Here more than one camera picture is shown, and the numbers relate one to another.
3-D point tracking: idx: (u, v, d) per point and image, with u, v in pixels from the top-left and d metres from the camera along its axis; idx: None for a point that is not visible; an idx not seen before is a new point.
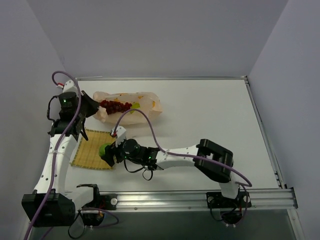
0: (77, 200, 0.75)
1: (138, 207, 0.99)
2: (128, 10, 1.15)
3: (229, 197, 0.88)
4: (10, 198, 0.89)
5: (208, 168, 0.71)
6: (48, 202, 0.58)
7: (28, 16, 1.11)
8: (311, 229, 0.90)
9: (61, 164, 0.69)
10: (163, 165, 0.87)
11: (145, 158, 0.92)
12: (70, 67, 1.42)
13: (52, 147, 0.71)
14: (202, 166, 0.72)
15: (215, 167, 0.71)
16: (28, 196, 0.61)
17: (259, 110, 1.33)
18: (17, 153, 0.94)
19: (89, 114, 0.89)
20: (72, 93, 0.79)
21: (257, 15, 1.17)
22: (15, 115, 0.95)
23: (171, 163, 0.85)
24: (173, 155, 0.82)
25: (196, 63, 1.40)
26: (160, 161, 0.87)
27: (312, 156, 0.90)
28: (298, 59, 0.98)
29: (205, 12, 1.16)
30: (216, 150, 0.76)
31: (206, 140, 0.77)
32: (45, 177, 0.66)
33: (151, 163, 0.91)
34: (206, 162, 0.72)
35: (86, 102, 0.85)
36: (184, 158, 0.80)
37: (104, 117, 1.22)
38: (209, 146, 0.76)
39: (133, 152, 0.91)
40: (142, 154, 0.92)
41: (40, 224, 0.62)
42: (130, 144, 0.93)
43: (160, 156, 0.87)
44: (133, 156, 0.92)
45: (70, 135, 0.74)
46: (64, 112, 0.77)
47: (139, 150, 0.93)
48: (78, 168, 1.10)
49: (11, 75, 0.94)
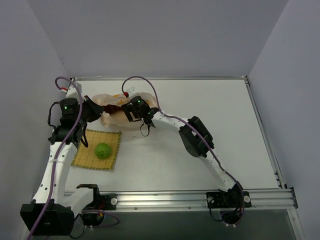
0: (77, 204, 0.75)
1: (138, 207, 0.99)
2: (127, 11, 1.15)
3: (221, 188, 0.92)
4: (10, 200, 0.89)
5: (187, 137, 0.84)
6: (47, 212, 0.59)
7: (28, 17, 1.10)
8: (311, 230, 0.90)
9: (60, 173, 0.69)
10: (157, 123, 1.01)
11: (144, 113, 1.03)
12: (70, 67, 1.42)
13: (52, 156, 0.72)
14: (183, 134, 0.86)
15: (193, 139, 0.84)
16: (27, 206, 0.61)
17: (259, 110, 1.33)
18: (17, 156, 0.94)
19: (91, 118, 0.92)
20: (74, 99, 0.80)
21: (257, 15, 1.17)
22: (14, 117, 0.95)
23: (163, 124, 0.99)
24: (168, 118, 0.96)
25: (196, 63, 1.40)
26: (155, 119, 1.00)
27: (312, 157, 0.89)
28: (298, 60, 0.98)
29: (205, 13, 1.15)
30: (202, 129, 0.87)
31: (197, 118, 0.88)
32: (45, 186, 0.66)
33: (148, 119, 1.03)
34: (188, 133, 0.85)
35: (88, 107, 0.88)
36: (174, 124, 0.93)
37: (108, 123, 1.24)
38: (197, 123, 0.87)
39: (135, 105, 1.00)
40: (143, 109, 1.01)
41: (38, 233, 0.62)
42: (135, 98, 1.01)
43: (157, 115, 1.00)
44: (135, 108, 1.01)
45: (70, 143, 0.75)
46: (66, 118, 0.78)
47: (142, 105, 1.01)
48: (78, 168, 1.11)
49: (11, 76, 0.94)
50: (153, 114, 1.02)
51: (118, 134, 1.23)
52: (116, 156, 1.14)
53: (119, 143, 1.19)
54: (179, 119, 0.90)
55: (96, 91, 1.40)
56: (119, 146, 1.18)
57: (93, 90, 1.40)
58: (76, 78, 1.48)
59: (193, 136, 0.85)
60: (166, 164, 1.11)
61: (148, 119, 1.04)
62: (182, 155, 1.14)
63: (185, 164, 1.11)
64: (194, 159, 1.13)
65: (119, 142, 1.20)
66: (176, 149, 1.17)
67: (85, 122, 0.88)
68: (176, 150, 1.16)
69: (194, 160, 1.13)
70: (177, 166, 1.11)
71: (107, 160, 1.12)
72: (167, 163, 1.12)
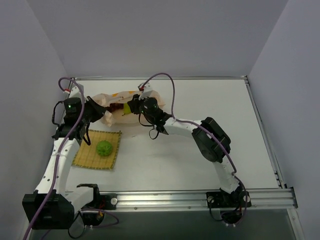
0: (76, 201, 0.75)
1: (138, 207, 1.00)
2: (127, 10, 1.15)
3: (226, 191, 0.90)
4: (10, 200, 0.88)
5: (202, 140, 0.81)
6: (48, 203, 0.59)
7: (28, 16, 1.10)
8: (311, 230, 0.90)
9: (63, 166, 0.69)
10: (169, 129, 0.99)
11: (157, 118, 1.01)
12: (70, 67, 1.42)
13: (55, 150, 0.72)
14: (197, 137, 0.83)
15: (209, 142, 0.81)
16: (29, 196, 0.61)
17: (260, 110, 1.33)
18: (16, 155, 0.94)
19: (94, 119, 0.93)
20: (77, 99, 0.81)
21: (257, 15, 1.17)
22: (14, 116, 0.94)
23: (176, 129, 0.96)
24: (180, 122, 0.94)
25: (196, 62, 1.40)
26: (168, 125, 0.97)
27: (312, 156, 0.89)
28: (298, 59, 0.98)
29: (205, 12, 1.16)
30: (217, 131, 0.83)
31: (211, 119, 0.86)
32: (47, 178, 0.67)
33: (160, 126, 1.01)
34: (203, 136, 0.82)
35: (91, 107, 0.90)
36: (187, 128, 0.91)
37: (111, 122, 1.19)
38: (211, 125, 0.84)
39: (152, 109, 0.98)
40: (157, 114, 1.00)
41: (38, 227, 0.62)
42: (151, 101, 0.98)
43: (169, 121, 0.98)
44: (149, 112, 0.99)
45: (73, 138, 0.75)
46: (69, 116, 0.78)
47: (157, 109, 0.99)
48: (78, 168, 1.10)
49: (11, 75, 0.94)
50: (166, 120, 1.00)
51: (118, 134, 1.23)
52: (116, 156, 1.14)
53: (119, 143, 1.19)
54: (191, 123, 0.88)
55: (96, 91, 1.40)
56: (119, 146, 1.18)
57: (93, 90, 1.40)
58: (76, 78, 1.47)
59: (210, 140, 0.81)
60: (165, 164, 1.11)
61: (161, 127, 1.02)
62: (183, 155, 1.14)
63: (184, 164, 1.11)
64: (194, 158, 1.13)
65: (119, 141, 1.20)
66: (176, 149, 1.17)
67: (88, 121, 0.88)
68: (176, 150, 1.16)
69: (193, 160, 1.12)
70: (177, 165, 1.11)
71: (107, 160, 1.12)
72: (167, 163, 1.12)
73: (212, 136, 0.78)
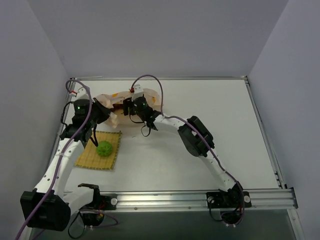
0: (75, 201, 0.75)
1: (138, 207, 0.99)
2: (128, 11, 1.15)
3: (221, 188, 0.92)
4: (10, 201, 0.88)
5: (187, 137, 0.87)
6: (45, 203, 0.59)
7: (28, 17, 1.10)
8: (311, 231, 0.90)
9: (64, 167, 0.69)
10: (159, 126, 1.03)
11: (147, 115, 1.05)
12: (71, 67, 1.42)
13: (59, 150, 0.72)
14: (182, 134, 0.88)
15: (193, 138, 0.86)
16: (28, 194, 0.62)
17: (260, 111, 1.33)
18: (16, 156, 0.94)
19: (100, 120, 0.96)
20: (86, 101, 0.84)
21: (257, 15, 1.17)
22: (14, 116, 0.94)
23: (165, 126, 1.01)
24: (167, 119, 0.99)
25: (196, 63, 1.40)
26: (157, 122, 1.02)
27: (312, 156, 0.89)
28: (298, 59, 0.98)
29: (205, 12, 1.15)
30: (201, 128, 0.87)
31: (196, 118, 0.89)
32: (47, 177, 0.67)
33: (150, 122, 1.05)
34: (187, 133, 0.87)
35: (98, 109, 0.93)
36: (174, 125, 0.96)
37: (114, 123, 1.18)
38: (196, 123, 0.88)
39: (140, 106, 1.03)
40: (146, 112, 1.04)
41: (34, 225, 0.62)
42: (140, 100, 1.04)
43: (158, 118, 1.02)
44: (138, 110, 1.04)
45: (78, 140, 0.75)
46: (77, 118, 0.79)
47: (145, 107, 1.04)
48: (79, 168, 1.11)
49: (11, 75, 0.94)
50: (156, 118, 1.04)
51: (118, 134, 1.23)
52: (116, 156, 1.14)
53: (119, 143, 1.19)
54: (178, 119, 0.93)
55: (96, 91, 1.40)
56: (119, 146, 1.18)
57: (93, 90, 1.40)
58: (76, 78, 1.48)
59: (193, 136, 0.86)
60: (165, 164, 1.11)
61: (151, 123, 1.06)
62: (183, 155, 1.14)
63: (184, 164, 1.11)
64: (194, 159, 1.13)
65: (119, 142, 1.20)
66: (176, 149, 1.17)
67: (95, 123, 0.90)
68: (176, 150, 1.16)
69: (193, 160, 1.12)
70: (176, 165, 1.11)
71: (107, 160, 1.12)
72: (167, 163, 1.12)
73: (195, 133, 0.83)
